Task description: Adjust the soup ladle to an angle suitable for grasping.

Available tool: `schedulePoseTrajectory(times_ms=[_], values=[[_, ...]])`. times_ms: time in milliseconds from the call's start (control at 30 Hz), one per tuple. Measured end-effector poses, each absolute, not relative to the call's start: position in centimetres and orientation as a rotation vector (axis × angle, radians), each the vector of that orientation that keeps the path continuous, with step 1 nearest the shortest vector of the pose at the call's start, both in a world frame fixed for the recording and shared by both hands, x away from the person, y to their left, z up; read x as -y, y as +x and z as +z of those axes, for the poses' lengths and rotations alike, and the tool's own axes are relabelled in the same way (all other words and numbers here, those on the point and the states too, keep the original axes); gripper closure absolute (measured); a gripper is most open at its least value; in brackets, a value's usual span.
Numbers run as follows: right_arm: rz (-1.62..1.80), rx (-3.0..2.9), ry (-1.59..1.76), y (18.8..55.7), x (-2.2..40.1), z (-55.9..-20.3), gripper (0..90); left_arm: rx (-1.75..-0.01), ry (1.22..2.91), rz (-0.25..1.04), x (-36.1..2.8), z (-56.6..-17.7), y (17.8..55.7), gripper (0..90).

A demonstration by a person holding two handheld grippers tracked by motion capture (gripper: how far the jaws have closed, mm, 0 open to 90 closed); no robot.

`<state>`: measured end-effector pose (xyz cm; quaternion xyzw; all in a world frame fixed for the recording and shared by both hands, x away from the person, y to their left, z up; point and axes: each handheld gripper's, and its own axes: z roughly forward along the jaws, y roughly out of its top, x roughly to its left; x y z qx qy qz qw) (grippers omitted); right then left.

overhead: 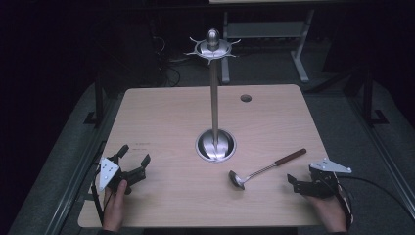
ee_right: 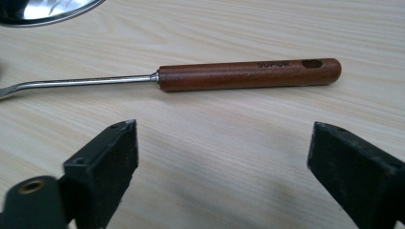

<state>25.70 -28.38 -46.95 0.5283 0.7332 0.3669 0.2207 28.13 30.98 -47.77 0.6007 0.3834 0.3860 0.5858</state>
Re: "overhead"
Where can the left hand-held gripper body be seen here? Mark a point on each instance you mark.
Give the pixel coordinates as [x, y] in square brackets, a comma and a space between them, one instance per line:
[107, 173]

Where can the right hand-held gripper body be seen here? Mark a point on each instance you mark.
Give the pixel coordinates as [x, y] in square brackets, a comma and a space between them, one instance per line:
[321, 184]

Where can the steel utensil stand with hooks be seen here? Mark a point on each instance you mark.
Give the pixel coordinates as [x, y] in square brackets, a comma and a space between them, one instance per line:
[214, 107]

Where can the person's right hand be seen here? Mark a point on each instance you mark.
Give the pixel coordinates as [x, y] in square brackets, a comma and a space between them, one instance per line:
[331, 212]

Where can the person's left hand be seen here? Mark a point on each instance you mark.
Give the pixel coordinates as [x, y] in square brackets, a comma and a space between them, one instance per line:
[114, 205]

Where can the black metal stand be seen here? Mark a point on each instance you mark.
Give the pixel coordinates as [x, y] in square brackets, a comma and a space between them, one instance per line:
[368, 98]
[98, 104]

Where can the grey metal rail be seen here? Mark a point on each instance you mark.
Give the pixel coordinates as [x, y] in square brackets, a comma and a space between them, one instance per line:
[385, 153]
[83, 169]

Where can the white metal desk frame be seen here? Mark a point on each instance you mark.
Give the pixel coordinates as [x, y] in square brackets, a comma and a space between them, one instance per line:
[300, 55]

